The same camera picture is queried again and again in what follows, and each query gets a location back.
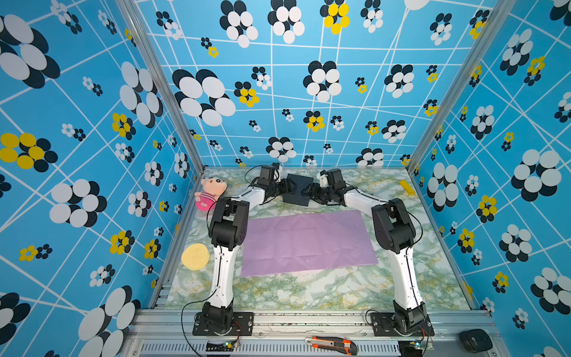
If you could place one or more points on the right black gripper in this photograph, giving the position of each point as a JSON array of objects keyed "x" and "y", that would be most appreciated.
[{"x": 313, "y": 193}]

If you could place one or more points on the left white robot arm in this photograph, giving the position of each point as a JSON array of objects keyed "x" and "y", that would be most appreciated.
[{"x": 227, "y": 228}]

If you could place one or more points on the dark blue gift box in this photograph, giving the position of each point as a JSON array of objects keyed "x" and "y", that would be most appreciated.
[{"x": 297, "y": 184}]

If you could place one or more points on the pink plush doll toy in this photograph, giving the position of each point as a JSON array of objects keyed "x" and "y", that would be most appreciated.
[{"x": 212, "y": 189}]

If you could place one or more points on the purple wrapping paper sheet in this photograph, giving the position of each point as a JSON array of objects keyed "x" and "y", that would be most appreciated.
[{"x": 306, "y": 242}]

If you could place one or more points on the yellow round disc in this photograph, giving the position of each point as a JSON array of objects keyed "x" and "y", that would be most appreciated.
[{"x": 195, "y": 257}]

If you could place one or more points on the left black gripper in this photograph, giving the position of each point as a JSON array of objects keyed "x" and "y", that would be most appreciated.
[{"x": 284, "y": 187}]

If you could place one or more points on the black computer mouse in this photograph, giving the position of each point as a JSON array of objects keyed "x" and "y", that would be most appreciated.
[{"x": 475, "y": 341}]

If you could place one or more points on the yellow tape piece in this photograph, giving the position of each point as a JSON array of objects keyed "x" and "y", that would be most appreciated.
[{"x": 407, "y": 188}]

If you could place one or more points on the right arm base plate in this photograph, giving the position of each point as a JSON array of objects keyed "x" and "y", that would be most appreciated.
[{"x": 387, "y": 324}]

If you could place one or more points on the red black utility knife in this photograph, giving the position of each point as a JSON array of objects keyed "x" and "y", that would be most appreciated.
[{"x": 340, "y": 345}]

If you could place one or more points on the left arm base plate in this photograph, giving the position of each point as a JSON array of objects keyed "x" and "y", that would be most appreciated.
[{"x": 222, "y": 321}]

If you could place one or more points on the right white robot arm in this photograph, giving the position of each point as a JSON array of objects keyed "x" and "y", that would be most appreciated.
[{"x": 395, "y": 233}]

